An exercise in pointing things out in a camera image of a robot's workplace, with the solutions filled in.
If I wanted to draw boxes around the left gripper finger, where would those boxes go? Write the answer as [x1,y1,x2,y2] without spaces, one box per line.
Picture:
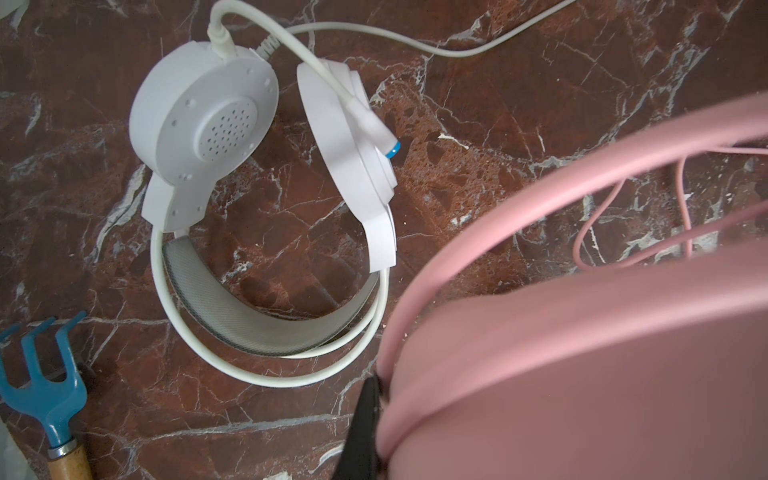
[331,374,383,480]

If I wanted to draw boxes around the pink headphones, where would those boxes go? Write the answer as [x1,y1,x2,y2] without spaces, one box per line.
[374,94,767,479]

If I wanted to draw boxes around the pink headphone cable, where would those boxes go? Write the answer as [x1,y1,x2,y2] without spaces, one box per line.
[572,146,768,271]

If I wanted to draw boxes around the white headphones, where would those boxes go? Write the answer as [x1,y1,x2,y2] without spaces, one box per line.
[129,1,401,389]

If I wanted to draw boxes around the blue garden rake wooden handle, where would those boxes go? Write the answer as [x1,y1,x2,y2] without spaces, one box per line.
[1,310,93,480]

